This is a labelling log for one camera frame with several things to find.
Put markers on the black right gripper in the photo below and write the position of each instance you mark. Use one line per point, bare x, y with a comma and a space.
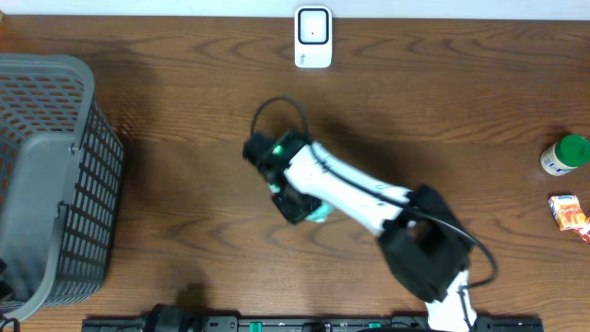
291, 212

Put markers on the teal wet wipes pack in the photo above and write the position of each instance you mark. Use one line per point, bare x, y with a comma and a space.
295, 212

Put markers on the green lid jar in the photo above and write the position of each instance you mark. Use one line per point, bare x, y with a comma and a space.
565, 156

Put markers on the orange snack packet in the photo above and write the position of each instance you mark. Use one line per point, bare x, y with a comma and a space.
567, 212

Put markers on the red orange snack bar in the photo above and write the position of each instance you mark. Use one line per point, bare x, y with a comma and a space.
584, 231

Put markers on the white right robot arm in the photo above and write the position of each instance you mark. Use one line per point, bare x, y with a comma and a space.
425, 247

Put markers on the white barcode scanner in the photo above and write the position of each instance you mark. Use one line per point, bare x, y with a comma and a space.
313, 37

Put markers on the grey plastic mesh basket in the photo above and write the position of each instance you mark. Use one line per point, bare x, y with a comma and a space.
62, 169

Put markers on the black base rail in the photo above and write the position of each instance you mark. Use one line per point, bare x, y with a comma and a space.
167, 318

